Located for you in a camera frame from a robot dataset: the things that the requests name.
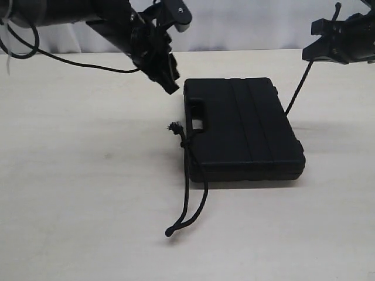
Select black plastic carrying case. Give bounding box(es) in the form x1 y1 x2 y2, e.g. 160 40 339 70
183 77 306 183

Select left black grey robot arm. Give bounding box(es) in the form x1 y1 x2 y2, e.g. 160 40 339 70
1 1 192 94

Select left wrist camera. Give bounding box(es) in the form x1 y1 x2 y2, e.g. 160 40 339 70
157 0 193 33

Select black braided rope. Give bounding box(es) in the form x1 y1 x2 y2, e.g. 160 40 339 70
165 2 342 237

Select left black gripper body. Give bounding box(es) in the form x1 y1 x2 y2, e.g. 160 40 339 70
128 17 176 79

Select white zip tie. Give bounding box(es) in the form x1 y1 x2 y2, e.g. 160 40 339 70
1 0 13 76

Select thin black cable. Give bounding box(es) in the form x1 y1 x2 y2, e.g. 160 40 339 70
0 17 144 74

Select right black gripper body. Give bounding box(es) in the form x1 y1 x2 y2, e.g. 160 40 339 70
332 11 374 64

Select white backdrop curtain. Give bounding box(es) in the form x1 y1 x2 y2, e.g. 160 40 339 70
0 0 375 55

